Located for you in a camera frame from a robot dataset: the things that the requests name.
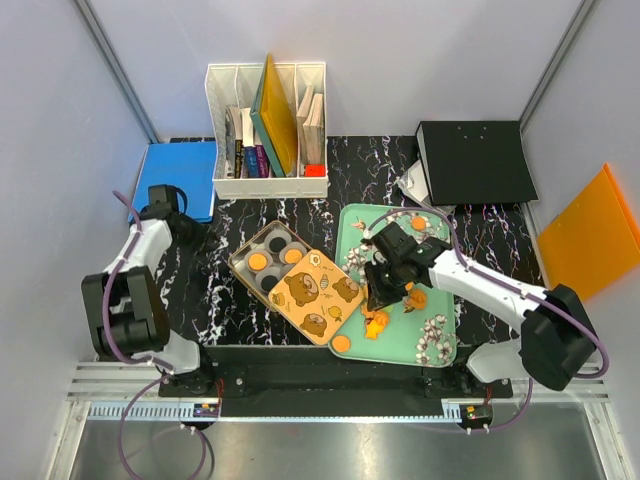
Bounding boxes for clear plastic bag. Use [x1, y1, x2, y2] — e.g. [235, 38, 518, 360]
[396, 160, 432, 207]

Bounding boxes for bear print tin lid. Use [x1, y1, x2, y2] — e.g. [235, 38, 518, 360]
[268, 250, 364, 346]

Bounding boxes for orange cookie in tin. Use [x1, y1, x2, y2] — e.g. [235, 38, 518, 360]
[283, 248, 304, 264]

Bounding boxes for orange flower swirl cookie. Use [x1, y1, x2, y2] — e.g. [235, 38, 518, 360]
[405, 288, 428, 312]

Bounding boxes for blue folder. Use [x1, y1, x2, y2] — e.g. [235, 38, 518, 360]
[133, 141, 217, 224]

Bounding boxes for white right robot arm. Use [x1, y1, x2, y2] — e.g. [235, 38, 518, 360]
[362, 223, 601, 397]

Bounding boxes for white file organizer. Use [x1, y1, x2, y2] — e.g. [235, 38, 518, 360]
[205, 62, 329, 200]

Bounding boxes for orange plastic folder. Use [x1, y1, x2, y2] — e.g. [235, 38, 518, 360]
[537, 164, 639, 302]

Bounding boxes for black binder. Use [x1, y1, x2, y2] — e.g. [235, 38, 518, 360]
[416, 120, 538, 206]

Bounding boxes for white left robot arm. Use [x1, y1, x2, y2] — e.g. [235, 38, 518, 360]
[81, 184, 216, 396]

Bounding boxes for yellow green folder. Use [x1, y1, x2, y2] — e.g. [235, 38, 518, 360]
[250, 53, 298, 178]

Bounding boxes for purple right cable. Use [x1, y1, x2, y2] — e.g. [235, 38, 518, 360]
[362, 206, 611, 433]

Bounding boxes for red small box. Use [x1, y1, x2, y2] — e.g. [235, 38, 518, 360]
[304, 164, 326, 178]

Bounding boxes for beige books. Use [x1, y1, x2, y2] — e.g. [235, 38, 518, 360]
[296, 85, 324, 165]

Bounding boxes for dark books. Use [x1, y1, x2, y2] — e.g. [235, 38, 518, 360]
[224, 105, 271, 179]

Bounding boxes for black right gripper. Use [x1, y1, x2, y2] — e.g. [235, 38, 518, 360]
[363, 258, 408, 312]

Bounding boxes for round orange cookie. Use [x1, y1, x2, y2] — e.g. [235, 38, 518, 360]
[332, 335, 351, 353]

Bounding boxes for black cookie in tin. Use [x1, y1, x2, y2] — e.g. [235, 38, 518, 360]
[265, 236, 287, 255]

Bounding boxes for orange cookie far tray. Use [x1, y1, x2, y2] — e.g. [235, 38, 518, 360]
[411, 216, 430, 231]

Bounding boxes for orange star cookie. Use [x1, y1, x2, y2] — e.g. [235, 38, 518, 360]
[365, 321, 385, 340]

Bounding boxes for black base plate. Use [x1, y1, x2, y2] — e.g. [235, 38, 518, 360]
[159, 346, 513, 421]

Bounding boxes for round dotted orange biscuit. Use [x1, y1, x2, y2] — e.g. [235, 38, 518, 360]
[247, 252, 271, 272]

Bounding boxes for gold cookie tin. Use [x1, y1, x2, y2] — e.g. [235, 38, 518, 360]
[228, 220, 311, 309]

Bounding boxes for black sandwich cookie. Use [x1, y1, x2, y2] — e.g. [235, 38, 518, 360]
[256, 273, 279, 292]

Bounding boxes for mint green floral tray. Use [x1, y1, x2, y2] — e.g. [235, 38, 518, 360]
[329, 204, 457, 368]

